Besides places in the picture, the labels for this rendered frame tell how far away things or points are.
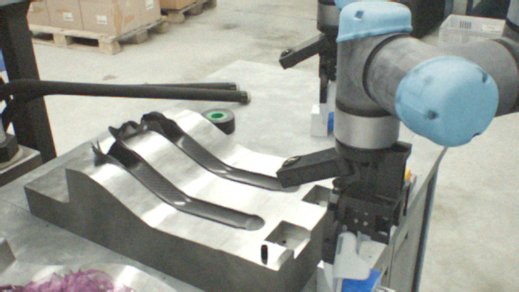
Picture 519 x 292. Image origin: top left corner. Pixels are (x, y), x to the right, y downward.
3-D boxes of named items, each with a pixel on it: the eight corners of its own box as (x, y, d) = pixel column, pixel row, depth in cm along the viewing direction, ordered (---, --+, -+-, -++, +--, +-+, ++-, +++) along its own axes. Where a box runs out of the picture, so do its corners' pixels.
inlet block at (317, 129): (370, 128, 119) (371, 106, 117) (371, 139, 115) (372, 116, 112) (312, 126, 121) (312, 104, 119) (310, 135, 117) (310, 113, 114)
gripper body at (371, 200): (387, 251, 62) (397, 162, 56) (320, 230, 66) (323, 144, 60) (406, 218, 67) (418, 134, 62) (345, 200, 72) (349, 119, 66)
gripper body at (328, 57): (357, 86, 108) (361, 28, 103) (315, 84, 110) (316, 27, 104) (357, 74, 115) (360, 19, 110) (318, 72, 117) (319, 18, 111)
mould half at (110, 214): (353, 221, 88) (358, 149, 82) (277, 322, 69) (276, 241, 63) (130, 152, 112) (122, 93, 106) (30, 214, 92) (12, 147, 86)
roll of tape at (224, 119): (199, 123, 124) (198, 109, 122) (233, 120, 125) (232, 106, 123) (202, 139, 117) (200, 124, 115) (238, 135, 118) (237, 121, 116)
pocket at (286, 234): (310, 251, 74) (311, 229, 72) (293, 272, 70) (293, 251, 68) (282, 240, 76) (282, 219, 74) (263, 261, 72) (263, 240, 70)
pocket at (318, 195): (341, 212, 82) (342, 191, 80) (327, 229, 78) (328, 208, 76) (315, 203, 84) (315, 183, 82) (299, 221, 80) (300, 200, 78)
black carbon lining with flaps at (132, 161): (305, 193, 84) (306, 140, 79) (252, 250, 71) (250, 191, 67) (140, 145, 100) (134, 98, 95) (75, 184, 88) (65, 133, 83)
